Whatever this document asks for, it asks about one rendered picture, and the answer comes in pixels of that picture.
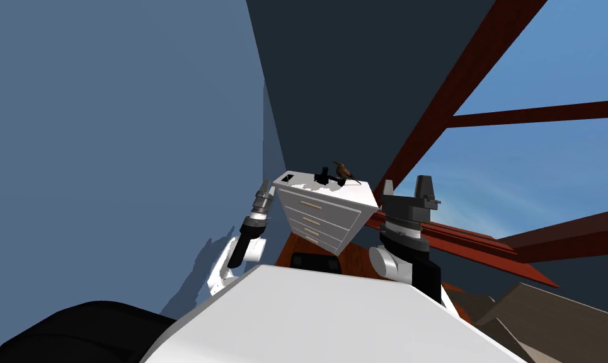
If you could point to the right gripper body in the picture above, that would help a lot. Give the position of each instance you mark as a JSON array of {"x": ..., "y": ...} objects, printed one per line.
[{"x": 404, "y": 209}]

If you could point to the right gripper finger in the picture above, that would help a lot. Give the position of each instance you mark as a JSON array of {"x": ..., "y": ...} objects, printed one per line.
[
  {"x": 388, "y": 189},
  {"x": 424, "y": 187}
]

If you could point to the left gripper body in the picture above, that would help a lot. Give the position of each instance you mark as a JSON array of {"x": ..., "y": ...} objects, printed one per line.
[{"x": 263, "y": 202}]

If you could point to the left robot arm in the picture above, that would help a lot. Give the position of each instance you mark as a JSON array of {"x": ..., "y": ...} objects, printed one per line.
[{"x": 243, "y": 241}]

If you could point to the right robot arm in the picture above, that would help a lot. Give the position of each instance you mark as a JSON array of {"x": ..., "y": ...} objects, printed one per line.
[{"x": 409, "y": 262}]

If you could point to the brown bird figure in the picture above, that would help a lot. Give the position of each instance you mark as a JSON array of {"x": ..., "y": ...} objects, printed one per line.
[{"x": 343, "y": 173}]

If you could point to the black object on chest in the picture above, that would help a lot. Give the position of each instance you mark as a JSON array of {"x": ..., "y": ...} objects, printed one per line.
[{"x": 324, "y": 177}]

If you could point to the white chest of drawers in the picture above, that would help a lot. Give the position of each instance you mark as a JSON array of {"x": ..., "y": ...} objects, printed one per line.
[{"x": 329, "y": 217}]

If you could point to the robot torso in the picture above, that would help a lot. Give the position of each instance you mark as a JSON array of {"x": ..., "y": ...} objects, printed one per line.
[{"x": 308, "y": 322}]

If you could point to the window with red-brown frame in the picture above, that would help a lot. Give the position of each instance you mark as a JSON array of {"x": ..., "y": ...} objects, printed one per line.
[{"x": 535, "y": 151}]

